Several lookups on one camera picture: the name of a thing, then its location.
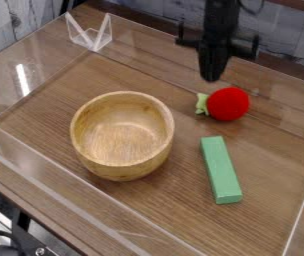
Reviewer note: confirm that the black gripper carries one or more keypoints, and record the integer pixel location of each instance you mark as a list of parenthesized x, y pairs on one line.
[(222, 31)]

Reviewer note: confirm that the red plush strawberry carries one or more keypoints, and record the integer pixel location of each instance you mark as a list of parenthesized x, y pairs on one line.
[(226, 105)]

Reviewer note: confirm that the green rectangular block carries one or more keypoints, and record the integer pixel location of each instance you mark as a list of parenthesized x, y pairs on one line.
[(223, 178)]

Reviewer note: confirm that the wooden bowl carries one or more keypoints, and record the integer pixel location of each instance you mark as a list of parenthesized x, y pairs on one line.
[(122, 134)]

